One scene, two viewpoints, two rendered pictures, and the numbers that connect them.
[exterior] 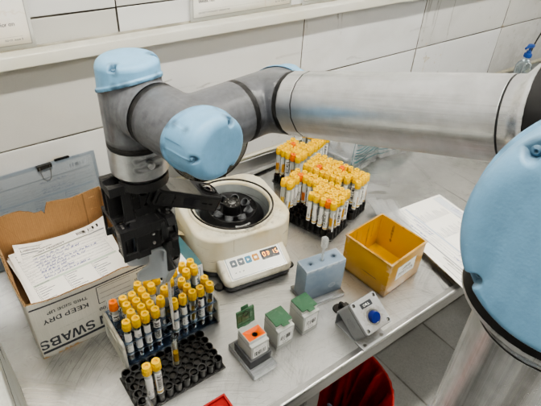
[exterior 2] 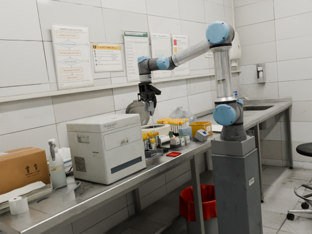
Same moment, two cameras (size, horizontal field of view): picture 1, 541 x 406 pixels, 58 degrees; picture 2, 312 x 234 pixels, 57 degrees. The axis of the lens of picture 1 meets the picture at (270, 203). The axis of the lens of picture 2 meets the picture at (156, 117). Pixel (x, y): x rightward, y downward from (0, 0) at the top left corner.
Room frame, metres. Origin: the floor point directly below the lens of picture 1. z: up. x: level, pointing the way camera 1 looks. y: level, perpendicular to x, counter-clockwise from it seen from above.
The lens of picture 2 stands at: (-1.22, 0.50, 1.34)
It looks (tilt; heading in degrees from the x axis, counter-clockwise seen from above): 7 degrees down; 348
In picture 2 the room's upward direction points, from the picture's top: 6 degrees counter-clockwise
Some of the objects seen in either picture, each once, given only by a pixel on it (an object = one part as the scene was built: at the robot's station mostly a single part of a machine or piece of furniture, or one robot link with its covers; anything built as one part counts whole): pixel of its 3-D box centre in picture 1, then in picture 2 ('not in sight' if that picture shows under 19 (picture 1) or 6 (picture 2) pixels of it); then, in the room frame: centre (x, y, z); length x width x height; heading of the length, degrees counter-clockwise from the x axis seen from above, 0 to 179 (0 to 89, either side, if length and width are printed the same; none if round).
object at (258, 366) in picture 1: (252, 352); (175, 146); (0.58, 0.02, 0.89); 0.09 x 0.05 x 0.04; 39
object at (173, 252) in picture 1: (167, 244); (152, 100); (0.53, 0.15, 1.21); 0.05 x 0.02 x 0.09; 37
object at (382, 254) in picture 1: (382, 254); (200, 129); (0.86, -0.27, 0.93); 0.13 x 0.13 x 0.10; 43
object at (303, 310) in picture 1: (303, 313); (185, 139); (0.67, -0.08, 0.91); 0.05 x 0.04 x 0.07; 38
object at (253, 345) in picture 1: (253, 342); (174, 142); (0.58, 0.02, 0.92); 0.05 x 0.04 x 0.06; 39
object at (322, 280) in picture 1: (319, 276); (185, 134); (0.77, -0.12, 0.92); 0.10 x 0.07 x 0.10; 120
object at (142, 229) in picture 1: (140, 209); (146, 91); (0.53, 0.18, 1.27); 0.09 x 0.08 x 0.12; 127
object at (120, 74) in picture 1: (133, 101); (144, 65); (0.53, 0.17, 1.43); 0.09 x 0.08 x 0.11; 49
